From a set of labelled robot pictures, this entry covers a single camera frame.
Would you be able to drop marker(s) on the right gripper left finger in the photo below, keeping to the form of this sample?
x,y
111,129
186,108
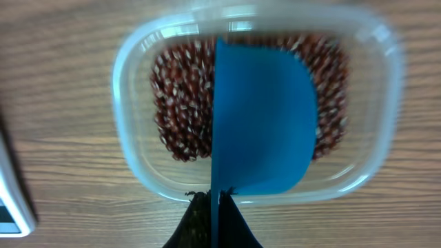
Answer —
x,y
194,229

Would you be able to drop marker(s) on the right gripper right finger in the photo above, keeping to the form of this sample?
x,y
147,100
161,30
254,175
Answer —
x,y
233,231

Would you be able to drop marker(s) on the blue plastic measuring scoop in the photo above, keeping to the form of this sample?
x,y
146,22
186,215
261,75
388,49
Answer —
x,y
264,123

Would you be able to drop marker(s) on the white digital kitchen scale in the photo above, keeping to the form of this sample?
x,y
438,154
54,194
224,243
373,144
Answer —
x,y
18,218

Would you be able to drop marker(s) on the red beans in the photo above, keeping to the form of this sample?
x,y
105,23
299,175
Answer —
x,y
182,81

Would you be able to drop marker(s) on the clear plastic food container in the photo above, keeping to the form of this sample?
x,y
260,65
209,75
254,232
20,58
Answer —
x,y
376,80

